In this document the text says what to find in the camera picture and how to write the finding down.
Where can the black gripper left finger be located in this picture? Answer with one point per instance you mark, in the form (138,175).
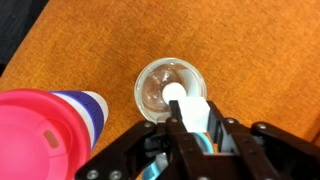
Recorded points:
(173,128)

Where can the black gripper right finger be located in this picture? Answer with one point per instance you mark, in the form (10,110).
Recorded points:
(233,140)

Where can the small white block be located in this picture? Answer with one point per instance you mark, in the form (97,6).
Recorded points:
(196,113)

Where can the glass jar container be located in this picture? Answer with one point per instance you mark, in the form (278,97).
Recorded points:
(153,86)

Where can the orange fabric sofa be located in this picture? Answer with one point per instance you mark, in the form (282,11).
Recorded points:
(166,33)

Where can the striped cup with pink lid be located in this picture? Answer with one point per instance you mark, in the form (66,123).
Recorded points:
(40,133)

